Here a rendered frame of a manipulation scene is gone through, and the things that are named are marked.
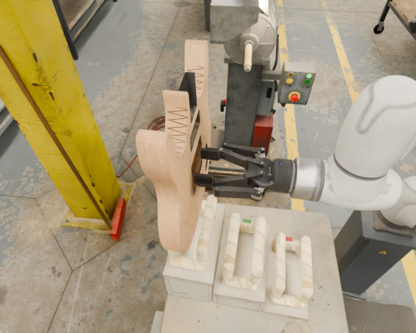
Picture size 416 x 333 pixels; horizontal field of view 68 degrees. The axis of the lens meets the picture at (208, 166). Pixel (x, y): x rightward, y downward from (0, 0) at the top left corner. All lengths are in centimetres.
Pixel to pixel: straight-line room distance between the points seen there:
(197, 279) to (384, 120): 64
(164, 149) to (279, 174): 29
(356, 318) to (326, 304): 107
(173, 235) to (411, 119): 44
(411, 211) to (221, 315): 90
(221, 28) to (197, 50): 58
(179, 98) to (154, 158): 14
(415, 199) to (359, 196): 86
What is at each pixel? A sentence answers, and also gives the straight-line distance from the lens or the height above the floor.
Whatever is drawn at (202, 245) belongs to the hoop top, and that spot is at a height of 121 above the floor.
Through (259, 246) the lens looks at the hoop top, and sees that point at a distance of 95.
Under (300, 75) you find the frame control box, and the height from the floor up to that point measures 110.
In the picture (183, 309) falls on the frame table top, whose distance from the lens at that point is 109.
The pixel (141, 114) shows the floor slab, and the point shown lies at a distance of 315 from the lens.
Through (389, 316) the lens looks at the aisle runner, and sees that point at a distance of 231.
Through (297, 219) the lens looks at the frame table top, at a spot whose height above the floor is 93.
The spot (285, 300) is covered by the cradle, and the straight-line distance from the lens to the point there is 107.
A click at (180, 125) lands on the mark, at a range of 55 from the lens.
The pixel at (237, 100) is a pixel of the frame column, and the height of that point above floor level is 80.
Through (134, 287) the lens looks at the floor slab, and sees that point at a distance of 214.
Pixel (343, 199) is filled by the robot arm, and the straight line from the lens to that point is 66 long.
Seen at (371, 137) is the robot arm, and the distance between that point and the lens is 56.
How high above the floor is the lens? 198
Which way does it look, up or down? 49 degrees down
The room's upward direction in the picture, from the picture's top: straight up
